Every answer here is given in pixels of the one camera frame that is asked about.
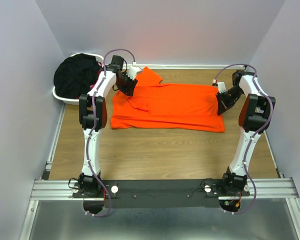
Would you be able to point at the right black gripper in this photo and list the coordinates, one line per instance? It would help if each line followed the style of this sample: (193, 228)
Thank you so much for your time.
(222, 105)

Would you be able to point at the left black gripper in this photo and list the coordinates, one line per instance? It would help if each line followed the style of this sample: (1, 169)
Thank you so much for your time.
(129, 89)

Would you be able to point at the orange t-shirt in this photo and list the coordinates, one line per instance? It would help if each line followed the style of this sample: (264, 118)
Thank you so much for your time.
(157, 105)

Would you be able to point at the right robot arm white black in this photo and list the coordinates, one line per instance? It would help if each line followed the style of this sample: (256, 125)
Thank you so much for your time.
(253, 120)

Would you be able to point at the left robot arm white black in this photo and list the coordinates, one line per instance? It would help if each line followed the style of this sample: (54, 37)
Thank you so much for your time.
(93, 117)

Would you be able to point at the pink garment in basket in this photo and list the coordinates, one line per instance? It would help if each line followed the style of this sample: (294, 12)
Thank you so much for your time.
(100, 66)

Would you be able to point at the black garment in basket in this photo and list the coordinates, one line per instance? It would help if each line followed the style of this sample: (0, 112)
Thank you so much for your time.
(75, 75)

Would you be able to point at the white laundry basket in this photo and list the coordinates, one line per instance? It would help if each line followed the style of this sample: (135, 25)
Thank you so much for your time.
(65, 98)

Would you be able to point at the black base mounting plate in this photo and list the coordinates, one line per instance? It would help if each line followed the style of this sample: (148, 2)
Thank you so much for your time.
(149, 194)

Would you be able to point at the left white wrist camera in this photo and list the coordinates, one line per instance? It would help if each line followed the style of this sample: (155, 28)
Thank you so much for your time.
(133, 70)

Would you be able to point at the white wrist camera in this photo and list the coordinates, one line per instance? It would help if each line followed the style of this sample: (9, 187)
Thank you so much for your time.
(220, 85)
(133, 70)

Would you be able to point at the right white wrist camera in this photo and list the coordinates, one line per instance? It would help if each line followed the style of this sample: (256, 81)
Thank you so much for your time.
(220, 85)

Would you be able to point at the aluminium rail frame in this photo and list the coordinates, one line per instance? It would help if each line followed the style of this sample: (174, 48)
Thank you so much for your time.
(270, 212)

